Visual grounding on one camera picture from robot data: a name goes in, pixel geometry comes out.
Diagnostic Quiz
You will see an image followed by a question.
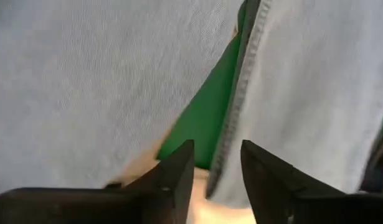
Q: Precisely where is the light blue denim garment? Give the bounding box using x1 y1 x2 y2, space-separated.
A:
0 0 383 209

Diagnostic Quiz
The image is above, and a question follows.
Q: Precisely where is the tan garment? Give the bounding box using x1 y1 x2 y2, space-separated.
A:
122 146 257 224

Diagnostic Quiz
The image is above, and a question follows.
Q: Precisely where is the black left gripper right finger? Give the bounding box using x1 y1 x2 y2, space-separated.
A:
240 139 307 224

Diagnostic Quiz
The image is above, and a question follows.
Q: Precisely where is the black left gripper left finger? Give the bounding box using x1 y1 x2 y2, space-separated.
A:
124 139 195 224

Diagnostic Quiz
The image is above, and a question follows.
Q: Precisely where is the green table mat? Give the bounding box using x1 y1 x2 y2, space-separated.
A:
156 0 251 170

